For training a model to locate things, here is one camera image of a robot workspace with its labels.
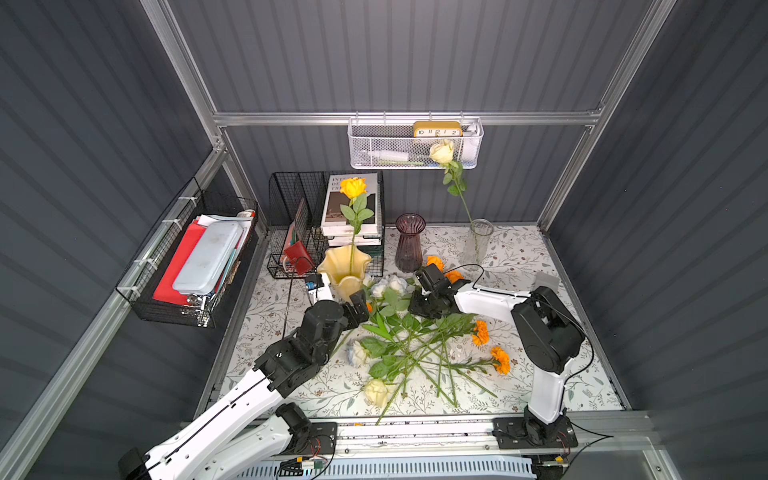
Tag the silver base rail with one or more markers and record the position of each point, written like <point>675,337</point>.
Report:
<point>596,445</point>

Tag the black wire desk organizer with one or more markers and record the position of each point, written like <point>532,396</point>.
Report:
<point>296,210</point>

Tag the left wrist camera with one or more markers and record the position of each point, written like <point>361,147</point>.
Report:
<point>318,287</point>

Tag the orange rose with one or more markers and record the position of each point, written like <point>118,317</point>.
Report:
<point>356,211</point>
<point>435,260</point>
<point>454,276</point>

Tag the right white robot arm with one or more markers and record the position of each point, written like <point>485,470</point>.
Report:
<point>551,337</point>

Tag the purple ribbed glass vase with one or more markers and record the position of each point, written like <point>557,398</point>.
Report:
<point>409,255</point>

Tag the light blue flat case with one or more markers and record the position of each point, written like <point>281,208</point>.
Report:
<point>212,253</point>

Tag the cream rose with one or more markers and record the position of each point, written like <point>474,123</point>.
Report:
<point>442,153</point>
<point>376,393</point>

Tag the red leather wallet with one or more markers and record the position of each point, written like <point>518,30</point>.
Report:
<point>296,260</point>

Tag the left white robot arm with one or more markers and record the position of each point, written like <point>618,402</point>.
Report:
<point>255,420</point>

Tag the cream rose on mat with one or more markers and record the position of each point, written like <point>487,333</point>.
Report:
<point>376,393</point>

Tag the white rose left on mat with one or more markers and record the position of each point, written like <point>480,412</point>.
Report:
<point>358,355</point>

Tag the grey packet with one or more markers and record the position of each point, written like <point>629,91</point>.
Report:
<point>543,279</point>

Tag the yellow wavy glass vase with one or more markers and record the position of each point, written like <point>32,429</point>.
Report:
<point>346,268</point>

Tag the orange marigold lower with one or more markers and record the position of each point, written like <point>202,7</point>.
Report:
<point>501,360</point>

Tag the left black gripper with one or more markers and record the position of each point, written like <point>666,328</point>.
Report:
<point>354,309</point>

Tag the clear glass vase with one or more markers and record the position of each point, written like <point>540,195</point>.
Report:
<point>477,241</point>

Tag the red folder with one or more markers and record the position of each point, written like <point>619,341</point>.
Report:
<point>165,292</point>

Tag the black wire side basket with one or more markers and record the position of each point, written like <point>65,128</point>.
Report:
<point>203,311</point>

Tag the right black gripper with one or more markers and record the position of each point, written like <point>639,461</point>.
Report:
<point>425,298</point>

